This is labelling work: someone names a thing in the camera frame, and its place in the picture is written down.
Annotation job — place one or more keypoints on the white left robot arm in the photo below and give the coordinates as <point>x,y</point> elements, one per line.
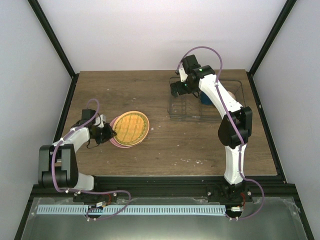
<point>57,163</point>

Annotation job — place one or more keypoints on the yellow bamboo-pattern plate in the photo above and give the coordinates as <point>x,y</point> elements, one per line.
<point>131,128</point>

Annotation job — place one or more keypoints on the black frame post left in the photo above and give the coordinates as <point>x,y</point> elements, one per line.
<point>43,20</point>

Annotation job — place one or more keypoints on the light blue slotted cable duct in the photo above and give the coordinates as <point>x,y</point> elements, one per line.
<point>197,210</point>

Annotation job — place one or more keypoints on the pink plate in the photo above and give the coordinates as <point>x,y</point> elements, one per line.
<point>113,141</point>

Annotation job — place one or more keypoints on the black frame post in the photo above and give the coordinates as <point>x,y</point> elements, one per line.
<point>284,13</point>
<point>43,20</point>

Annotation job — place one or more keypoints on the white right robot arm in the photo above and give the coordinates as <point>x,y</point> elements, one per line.
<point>236,120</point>

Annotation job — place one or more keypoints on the black frame post right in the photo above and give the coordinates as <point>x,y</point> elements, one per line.
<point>284,13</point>

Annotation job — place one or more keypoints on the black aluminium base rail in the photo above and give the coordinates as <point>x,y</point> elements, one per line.
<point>211,188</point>

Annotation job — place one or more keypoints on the grey wire dish rack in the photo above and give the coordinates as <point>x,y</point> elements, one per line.
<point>190,109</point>

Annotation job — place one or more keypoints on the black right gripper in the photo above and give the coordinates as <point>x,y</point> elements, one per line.
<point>180,90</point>

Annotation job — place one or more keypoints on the blue ceramic mug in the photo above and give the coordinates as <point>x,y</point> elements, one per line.
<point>204,99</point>

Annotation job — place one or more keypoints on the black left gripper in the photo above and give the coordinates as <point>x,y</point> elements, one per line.
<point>110,134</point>

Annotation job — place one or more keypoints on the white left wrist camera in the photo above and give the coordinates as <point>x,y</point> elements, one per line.
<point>100,121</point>

